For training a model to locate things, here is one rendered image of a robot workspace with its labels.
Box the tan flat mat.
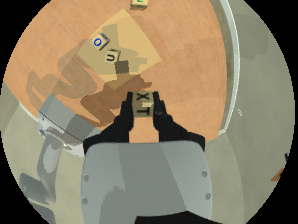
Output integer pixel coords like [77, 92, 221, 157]
[77, 8, 162, 90]

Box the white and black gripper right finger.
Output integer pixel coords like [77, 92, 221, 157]
[153, 91, 205, 151]

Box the beige block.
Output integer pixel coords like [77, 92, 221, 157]
[90, 33, 110, 51]
[104, 49, 121, 65]
[132, 0, 148, 8]
[132, 91, 154, 118]

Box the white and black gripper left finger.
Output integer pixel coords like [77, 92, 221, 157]
[83, 92, 134, 155]

